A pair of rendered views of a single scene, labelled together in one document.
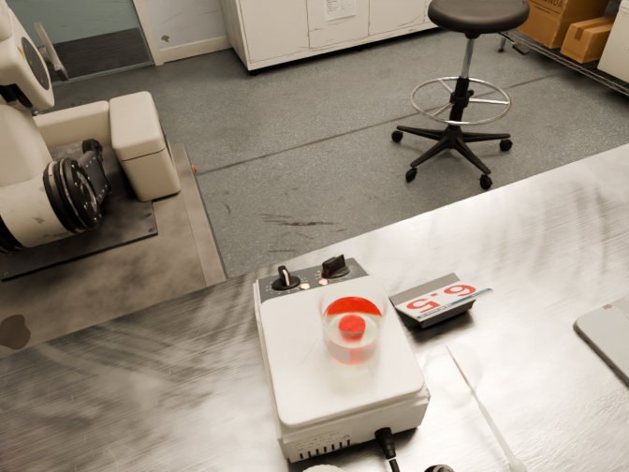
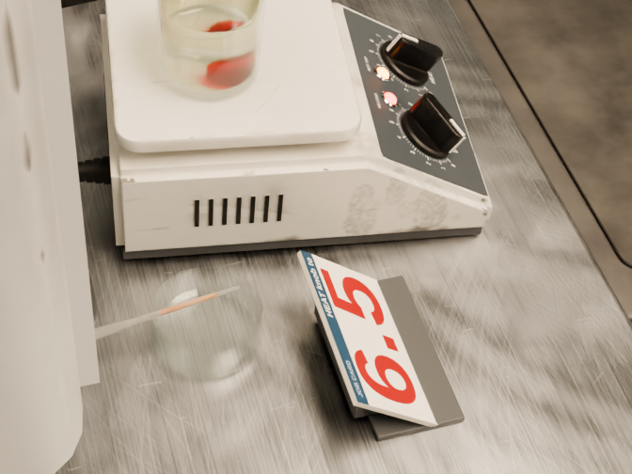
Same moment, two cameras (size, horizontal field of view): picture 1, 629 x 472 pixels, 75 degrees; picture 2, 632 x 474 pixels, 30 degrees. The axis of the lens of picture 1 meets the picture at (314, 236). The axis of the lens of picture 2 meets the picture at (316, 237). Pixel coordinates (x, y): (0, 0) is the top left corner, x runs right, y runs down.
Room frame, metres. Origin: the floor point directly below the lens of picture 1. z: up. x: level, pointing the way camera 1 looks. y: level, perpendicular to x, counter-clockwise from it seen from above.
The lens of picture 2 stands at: (0.20, -0.47, 1.24)
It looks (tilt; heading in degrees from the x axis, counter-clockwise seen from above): 50 degrees down; 85
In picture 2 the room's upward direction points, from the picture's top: 7 degrees clockwise
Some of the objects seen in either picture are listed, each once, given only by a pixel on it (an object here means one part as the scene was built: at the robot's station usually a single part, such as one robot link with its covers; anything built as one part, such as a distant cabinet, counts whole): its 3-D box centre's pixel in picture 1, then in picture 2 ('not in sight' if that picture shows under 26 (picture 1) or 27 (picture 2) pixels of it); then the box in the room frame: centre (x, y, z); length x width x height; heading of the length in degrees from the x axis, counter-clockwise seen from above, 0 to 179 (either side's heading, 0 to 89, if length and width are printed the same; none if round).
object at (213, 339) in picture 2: (451, 371); (205, 322); (0.18, -0.12, 0.76); 0.06 x 0.06 x 0.02
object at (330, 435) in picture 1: (329, 342); (274, 117); (0.21, 0.00, 0.79); 0.22 x 0.13 x 0.08; 10
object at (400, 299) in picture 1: (438, 294); (380, 335); (0.27, -0.13, 0.77); 0.09 x 0.06 x 0.04; 108
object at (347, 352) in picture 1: (352, 321); (215, 11); (0.18, -0.02, 0.87); 0.06 x 0.05 x 0.08; 177
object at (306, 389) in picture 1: (335, 343); (229, 58); (0.18, -0.01, 0.83); 0.12 x 0.12 x 0.01; 10
